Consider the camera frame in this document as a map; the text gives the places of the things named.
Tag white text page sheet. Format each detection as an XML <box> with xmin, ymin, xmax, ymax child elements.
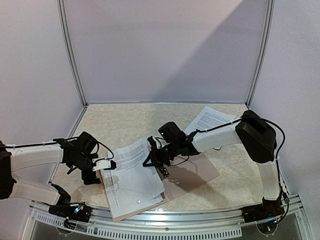
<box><xmin>104</xmin><ymin>173</ymin><xmax>165</xmax><ymax>219</ymax></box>

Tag brown plastic folder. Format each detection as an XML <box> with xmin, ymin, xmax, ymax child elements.
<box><xmin>111</xmin><ymin>153</ymin><xmax>220</xmax><ymax>222</ymax></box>

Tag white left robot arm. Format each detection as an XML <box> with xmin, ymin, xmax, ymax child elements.
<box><xmin>0</xmin><ymin>132</ymin><xmax>100</xmax><ymax>217</ymax></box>

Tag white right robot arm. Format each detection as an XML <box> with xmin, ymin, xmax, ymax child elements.
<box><xmin>142</xmin><ymin>110</ymin><xmax>289</xmax><ymax>218</ymax></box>

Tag metal folder clip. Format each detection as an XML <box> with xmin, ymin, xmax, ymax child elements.
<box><xmin>157</xmin><ymin>166</ymin><xmax>170</xmax><ymax>179</ymax></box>

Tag white paper stack remainder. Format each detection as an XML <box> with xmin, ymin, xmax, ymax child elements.
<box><xmin>183</xmin><ymin>106</ymin><xmax>241</xmax><ymax>153</ymax></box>

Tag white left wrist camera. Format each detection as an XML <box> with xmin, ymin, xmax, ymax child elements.
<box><xmin>92</xmin><ymin>158</ymin><xmax>117</xmax><ymax>172</ymax></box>

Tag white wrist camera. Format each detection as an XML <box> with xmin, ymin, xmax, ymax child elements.
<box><xmin>92</xmin><ymin>158</ymin><xmax>117</xmax><ymax>172</ymax></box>
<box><xmin>147</xmin><ymin>136</ymin><xmax>162</xmax><ymax>149</ymax></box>

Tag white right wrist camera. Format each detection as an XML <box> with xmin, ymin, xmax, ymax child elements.
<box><xmin>147</xmin><ymin>136</ymin><xmax>162</xmax><ymax>149</ymax></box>

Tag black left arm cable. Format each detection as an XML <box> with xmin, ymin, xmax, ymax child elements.
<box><xmin>4</xmin><ymin>136</ymin><xmax>116</xmax><ymax>161</ymax></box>

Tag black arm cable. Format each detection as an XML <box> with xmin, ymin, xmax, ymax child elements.
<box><xmin>4</xmin><ymin>136</ymin><xmax>116</xmax><ymax>161</ymax></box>
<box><xmin>194</xmin><ymin>117</ymin><xmax>291</xmax><ymax>201</ymax></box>

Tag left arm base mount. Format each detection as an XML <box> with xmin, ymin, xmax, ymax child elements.
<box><xmin>48</xmin><ymin>202</ymin><xmax>93</xmax><ymax>230</ymax></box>

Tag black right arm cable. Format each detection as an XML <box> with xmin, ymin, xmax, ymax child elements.
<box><xmin>194</xmin><ymin>117</ymin><xmax>291</xmax><ymax>201</ymax></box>

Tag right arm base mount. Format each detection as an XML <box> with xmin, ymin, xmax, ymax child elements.
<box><xmin>241</xmin><ymin>198</ymin><xmax>289</xmax><ymax>223</ymax></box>

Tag left aluminium frame post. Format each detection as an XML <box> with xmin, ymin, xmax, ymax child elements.
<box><xmin>57</xmin><ymin>0</ymin><xmax>88</xmax><ymax>108</ymax></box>

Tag aluminium frame post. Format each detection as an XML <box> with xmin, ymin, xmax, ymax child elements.
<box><xmin>245</xmin><ymin>0</ymin><xmax>275</xmax><ymax>109</ymax></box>
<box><xmin>57</xmin><ymin>0</ymin><xmax>88</xmax><ymax>108</ymax></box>

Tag right aluminium frame post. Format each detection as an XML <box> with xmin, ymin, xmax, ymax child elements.
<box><xmin>245</xmin><ymin>0</ymin><xmax>275</xmax><ymax>109</ymax></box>

